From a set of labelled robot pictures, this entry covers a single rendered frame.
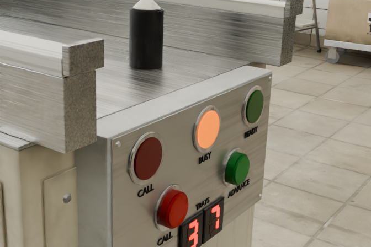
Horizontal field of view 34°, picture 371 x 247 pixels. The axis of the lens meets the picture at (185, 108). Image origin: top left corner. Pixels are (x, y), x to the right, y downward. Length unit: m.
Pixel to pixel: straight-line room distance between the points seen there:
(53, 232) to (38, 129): 0.08
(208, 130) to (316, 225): 1.61
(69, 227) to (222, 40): 0.28
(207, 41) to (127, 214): 0.26
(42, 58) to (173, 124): 0.13
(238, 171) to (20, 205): 0.22
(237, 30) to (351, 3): 3.63
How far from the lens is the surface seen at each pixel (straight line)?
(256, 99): 0.56
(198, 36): 0.64
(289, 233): 2.02
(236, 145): 0.55
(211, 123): 0.50
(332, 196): 2.31
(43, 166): 0.41
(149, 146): 0.43
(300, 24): 4.47
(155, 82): 0.52
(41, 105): 0.37
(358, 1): 4.22
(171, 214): 0.47
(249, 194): 0.60
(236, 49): 0.62
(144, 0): 0.56
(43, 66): 0.36
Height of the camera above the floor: 0.98
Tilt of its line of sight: 18 degrees down
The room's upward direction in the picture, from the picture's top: 2 degrees clockwise
